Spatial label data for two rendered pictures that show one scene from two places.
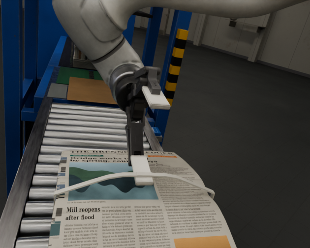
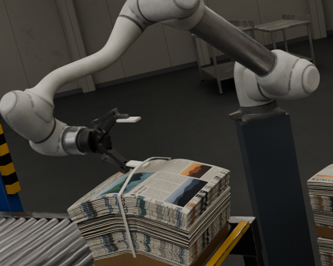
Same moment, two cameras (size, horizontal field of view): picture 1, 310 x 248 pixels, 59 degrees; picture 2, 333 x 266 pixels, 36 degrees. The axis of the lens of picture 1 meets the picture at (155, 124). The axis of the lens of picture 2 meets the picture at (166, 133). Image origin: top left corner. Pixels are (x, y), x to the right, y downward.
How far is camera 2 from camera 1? 1.16 m
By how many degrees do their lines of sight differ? 38
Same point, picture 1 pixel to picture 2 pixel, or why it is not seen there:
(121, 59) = (61, 127)
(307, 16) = (9, 22)
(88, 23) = (40, 114)
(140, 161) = (132, 162)
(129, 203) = (149, 178)
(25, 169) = not seen: outside the picture
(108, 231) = (157, 186)
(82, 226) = (147, 191)
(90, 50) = (43, 132)
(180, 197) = (161, 166)
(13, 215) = not seen: outside the picture
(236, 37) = not seen: outside the picture
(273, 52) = not seen: outside the picture
